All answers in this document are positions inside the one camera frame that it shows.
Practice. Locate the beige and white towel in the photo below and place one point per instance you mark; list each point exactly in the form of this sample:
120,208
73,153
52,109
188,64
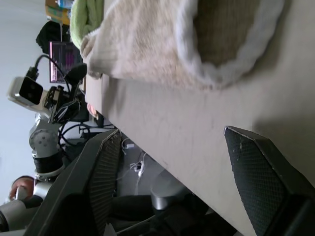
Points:
142,39

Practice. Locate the silver robot body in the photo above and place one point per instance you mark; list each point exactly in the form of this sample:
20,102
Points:
162,194

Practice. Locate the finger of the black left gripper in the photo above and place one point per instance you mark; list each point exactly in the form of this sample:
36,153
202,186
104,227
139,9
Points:
65,110
76,71

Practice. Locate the computer monitor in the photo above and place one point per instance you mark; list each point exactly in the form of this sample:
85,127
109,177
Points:
66,52

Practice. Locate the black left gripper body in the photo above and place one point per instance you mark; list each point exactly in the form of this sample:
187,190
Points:
57,94

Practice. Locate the green towel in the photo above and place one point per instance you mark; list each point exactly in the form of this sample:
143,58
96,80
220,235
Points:
81,19

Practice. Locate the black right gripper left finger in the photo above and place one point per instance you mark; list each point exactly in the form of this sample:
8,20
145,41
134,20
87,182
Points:
73,196

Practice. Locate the person's head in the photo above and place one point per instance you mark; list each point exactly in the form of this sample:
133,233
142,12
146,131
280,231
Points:
23,183

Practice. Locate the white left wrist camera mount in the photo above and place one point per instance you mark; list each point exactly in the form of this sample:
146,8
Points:
29,91

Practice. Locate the yellow cardboard box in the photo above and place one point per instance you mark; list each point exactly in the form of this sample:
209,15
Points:
55,11

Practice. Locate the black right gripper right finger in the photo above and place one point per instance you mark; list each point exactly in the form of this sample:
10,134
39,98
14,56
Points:
265,186

